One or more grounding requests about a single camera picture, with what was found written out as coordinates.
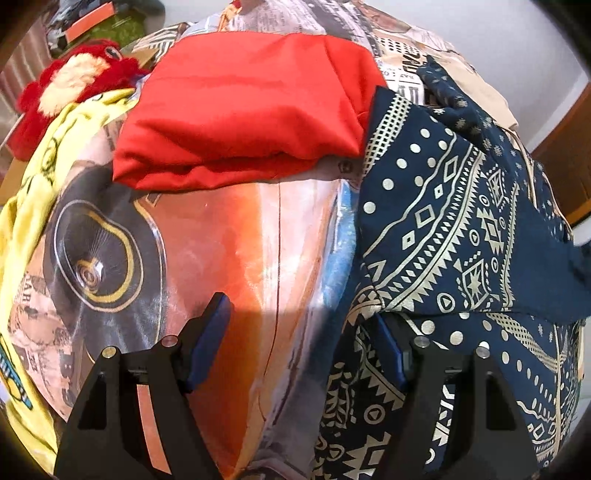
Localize navy patterned hoodie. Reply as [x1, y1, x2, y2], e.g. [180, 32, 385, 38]
[311, 59, 590, 479]

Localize printed newspaper bedsheet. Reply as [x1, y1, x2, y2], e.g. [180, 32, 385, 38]
[8, 1, 518, 478]

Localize yellow cartoon cloth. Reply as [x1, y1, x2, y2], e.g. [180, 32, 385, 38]
[1, 88, 136, 474]

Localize brown wooden door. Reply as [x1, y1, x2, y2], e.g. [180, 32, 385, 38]
[533, 84, 590, 225]

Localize red folded garment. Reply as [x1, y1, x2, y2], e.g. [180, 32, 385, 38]
[112, 31, 385, 192]

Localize red plush toy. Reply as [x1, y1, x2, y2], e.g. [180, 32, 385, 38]
[7, 39, 148, 161]

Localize green patterned box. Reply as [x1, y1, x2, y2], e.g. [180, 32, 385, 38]
[42, 1, 165, 58]

